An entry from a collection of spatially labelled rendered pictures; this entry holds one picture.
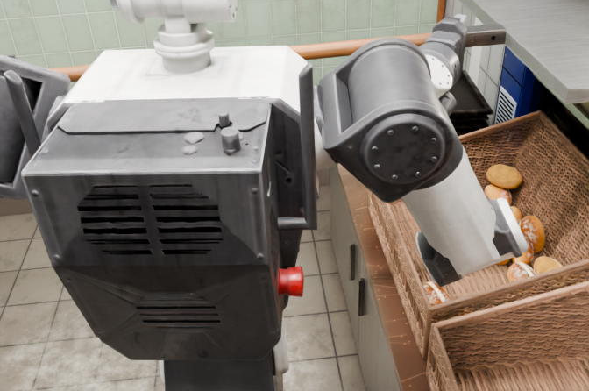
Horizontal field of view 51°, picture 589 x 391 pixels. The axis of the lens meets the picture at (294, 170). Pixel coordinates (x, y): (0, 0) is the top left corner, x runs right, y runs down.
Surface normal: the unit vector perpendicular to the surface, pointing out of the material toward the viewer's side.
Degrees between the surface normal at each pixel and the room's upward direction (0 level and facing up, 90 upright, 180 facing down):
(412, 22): 90
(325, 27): 90
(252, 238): 90
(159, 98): 0
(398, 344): 0
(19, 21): 90
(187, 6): 103
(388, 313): 0
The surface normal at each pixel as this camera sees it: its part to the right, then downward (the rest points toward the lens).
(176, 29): -0.04, 0.55
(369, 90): -0.65, -0.59
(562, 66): -0.06, -0.83
